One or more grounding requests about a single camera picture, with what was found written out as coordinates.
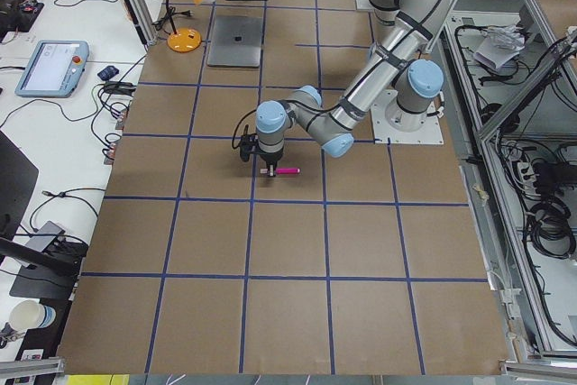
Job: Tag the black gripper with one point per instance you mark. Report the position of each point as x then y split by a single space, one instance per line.
271 158

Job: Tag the pink highlighter pen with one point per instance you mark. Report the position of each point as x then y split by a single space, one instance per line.
280 171

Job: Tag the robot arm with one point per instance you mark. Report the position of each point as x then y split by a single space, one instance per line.
391 63

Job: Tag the silver apple laptop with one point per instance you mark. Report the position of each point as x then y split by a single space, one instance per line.
236 42

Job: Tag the blue teach pendant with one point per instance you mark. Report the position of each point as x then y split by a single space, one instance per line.
54 70

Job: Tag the black monitor stand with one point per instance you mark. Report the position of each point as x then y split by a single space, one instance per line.
49 261

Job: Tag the white paper cup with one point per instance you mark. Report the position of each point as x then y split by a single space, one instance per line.
31 314

